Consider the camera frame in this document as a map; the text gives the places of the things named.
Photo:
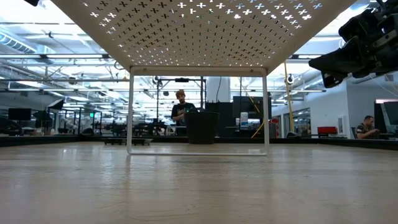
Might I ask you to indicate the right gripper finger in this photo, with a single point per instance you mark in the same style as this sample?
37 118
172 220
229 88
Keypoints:
362 28
339 63

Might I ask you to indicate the black computer monitor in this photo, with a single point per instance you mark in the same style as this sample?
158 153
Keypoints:
19 114
392 110

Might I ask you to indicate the red storage box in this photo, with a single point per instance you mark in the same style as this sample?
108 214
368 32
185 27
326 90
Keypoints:
327 130

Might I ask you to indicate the person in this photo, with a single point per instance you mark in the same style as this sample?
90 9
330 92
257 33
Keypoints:
180 112
367 129

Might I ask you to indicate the black cabinet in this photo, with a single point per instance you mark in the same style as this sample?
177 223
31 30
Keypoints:
224 118

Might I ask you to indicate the white perforated metal shelf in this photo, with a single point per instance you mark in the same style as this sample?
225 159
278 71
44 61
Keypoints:
199 37

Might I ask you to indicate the black aluminium table frame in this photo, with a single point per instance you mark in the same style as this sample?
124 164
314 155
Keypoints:
46 140

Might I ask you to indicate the black background rig frame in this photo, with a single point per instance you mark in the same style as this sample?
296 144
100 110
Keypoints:
202 93

